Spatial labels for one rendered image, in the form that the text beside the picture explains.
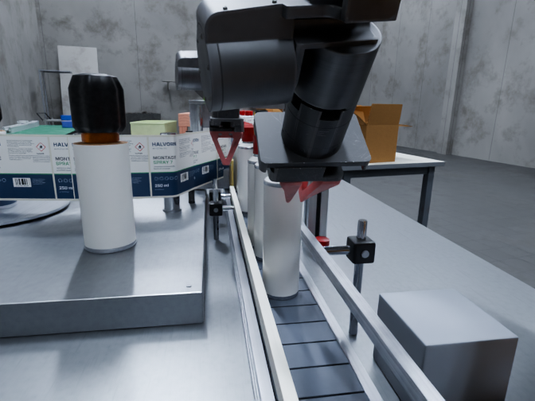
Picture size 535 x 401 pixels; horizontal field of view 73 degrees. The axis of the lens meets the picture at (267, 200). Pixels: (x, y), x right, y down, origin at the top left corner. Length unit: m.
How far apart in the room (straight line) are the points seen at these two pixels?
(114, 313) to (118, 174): 0.23
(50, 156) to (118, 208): 0.30
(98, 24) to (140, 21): 1.14
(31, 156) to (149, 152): 0.25
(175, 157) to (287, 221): 0.47
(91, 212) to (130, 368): 0.29
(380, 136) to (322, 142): 2.18
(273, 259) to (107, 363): 0.24
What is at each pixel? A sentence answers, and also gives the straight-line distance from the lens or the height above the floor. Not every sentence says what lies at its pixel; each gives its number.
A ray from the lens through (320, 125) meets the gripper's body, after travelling 0.30.
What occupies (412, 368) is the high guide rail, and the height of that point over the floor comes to 0.96.
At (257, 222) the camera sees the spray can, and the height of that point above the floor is 0.95.
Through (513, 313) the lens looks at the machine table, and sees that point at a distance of 0.70.
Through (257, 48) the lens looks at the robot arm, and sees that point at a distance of 0.25.
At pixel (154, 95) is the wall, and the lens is 12.09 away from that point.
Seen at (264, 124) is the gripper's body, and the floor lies 1.12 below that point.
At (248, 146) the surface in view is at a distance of 0.84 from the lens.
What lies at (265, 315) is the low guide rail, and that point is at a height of 0.91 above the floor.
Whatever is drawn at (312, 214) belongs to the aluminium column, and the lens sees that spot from 0.83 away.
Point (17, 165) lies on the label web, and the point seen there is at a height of 1.00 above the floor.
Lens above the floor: 1.13
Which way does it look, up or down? 15 degrees down
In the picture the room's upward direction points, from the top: 1 degrees clockwise
